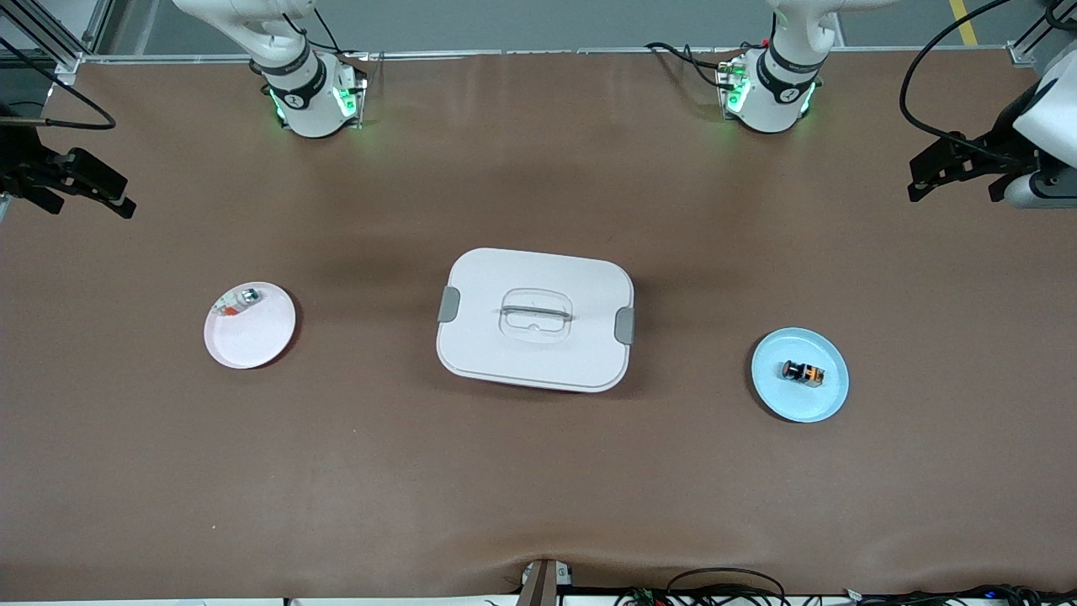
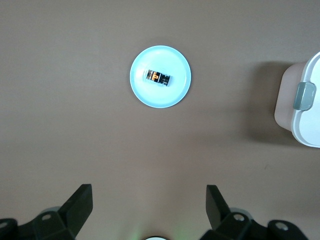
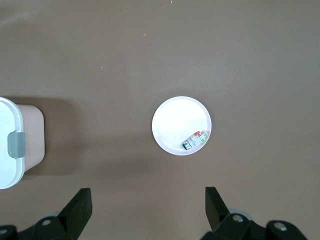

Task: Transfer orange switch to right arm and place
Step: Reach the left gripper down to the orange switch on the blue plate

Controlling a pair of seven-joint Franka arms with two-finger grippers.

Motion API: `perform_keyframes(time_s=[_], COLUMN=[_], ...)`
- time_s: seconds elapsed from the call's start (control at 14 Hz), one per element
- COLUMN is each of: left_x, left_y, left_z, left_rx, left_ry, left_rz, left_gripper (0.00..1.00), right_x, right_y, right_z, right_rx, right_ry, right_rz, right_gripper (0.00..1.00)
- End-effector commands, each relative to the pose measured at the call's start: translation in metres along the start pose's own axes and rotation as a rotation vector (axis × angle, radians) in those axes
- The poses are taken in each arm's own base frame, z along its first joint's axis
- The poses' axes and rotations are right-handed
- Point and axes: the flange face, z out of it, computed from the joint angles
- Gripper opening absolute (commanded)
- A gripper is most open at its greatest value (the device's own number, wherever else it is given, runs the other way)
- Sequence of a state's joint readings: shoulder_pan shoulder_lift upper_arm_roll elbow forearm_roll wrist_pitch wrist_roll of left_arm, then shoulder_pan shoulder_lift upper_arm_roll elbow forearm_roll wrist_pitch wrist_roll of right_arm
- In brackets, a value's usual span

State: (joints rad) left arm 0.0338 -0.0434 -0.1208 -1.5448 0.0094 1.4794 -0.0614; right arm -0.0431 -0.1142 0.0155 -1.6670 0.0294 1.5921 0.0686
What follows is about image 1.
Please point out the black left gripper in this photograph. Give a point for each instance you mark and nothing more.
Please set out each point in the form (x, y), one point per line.
(998, 145)

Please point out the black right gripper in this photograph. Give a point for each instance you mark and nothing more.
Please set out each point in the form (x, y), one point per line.
(18, 166)

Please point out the orange black switch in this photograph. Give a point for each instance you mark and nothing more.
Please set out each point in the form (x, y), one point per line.
(803, 373)

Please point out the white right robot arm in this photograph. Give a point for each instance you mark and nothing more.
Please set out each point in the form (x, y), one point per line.
(307, 101)

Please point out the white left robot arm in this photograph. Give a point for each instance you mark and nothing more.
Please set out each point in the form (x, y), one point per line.
(774, 84)

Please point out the small tube on pink plate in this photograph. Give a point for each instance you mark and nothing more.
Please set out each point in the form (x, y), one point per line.
(249, 295)

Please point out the pink round plate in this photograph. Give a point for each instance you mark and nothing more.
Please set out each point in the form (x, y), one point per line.
(252, 337)

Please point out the light blue round plate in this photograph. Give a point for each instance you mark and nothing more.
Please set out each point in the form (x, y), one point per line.
(782, 402)

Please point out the grey box latch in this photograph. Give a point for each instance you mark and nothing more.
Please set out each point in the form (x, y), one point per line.
(624, 326)
(448, 304)

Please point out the metal table edge strip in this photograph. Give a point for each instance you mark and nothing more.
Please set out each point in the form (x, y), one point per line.
(547, 52)

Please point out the white lidded storage box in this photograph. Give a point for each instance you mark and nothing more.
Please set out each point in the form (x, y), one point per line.
(505, 353)

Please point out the aluminium frame profile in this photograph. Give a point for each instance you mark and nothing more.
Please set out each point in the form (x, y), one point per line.
(67, 61)
(1020, 52)

